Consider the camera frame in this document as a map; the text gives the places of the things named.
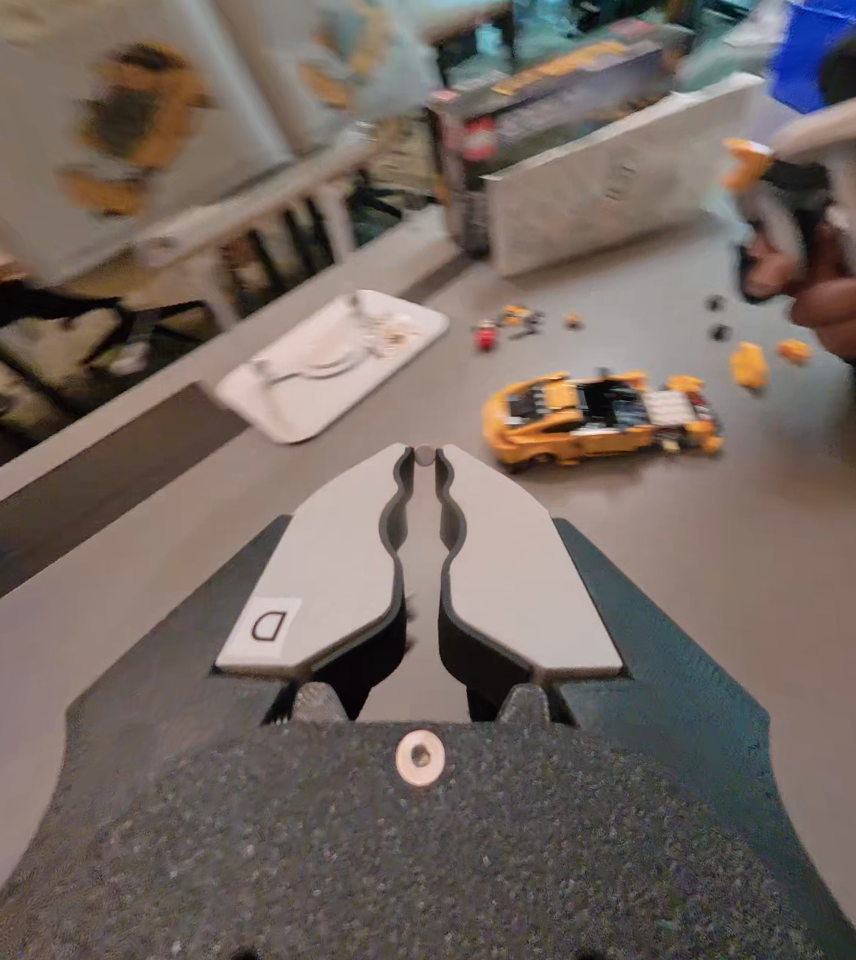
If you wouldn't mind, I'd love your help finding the person's right hand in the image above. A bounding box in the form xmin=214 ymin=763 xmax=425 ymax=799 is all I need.
xmin=741 ymin=240 xmax=856 ymax=354

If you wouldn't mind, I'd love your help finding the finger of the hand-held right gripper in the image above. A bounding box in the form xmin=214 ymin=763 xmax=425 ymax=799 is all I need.
xmin=769 ymin=90 xmax=856 ymax=168

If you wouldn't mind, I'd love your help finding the white book stand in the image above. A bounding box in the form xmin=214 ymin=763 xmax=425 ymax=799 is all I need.
xmin=135 ymin=142 xmax=450 ymax=445

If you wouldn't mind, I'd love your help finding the lego instruction booklet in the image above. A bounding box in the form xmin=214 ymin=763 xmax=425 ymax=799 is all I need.
xmin=0 ymin=0 xmax=429 ymax=286

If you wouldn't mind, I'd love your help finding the yellow lego fender piece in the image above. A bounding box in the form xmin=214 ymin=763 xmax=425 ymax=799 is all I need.
xmin=722 ymin=137 xmax=775 ymax=194

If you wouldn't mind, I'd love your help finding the lego sticker sheet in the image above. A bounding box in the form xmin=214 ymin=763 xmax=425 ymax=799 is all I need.
xmin=356 ymin=315 xmax=429 ymax=357

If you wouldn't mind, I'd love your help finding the black lego box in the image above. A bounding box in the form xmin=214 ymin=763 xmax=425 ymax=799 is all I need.
xmin=428 ymin=22 xmax=672 ymax=258

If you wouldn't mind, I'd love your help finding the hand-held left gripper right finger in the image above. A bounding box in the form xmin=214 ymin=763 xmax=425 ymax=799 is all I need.
xmin=437 ymin=444 xmax=626 ymax=710

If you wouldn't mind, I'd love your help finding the yellow lego car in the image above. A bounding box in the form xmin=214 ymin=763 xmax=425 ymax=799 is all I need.
xmin=482 ymin=369 xmax=725 ymax=474

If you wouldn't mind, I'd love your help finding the yellow lego side panel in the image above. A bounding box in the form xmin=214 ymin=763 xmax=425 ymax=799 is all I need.
xmin=729 ymin=342 xmax=770 ymax=391

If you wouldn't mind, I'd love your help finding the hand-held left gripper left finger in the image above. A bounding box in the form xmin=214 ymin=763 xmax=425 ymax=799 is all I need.
xmin=214 ymin=442 xmax=412 ymax=710

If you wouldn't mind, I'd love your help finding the black office chair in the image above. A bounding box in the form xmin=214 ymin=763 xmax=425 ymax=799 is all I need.
xmin=0 ymin=281 xmax=211 ymax=376

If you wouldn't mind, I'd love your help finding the white printed paper bag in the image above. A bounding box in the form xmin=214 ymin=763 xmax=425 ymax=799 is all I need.
xmin=484 ymin=71 xmax=766 ymax=279

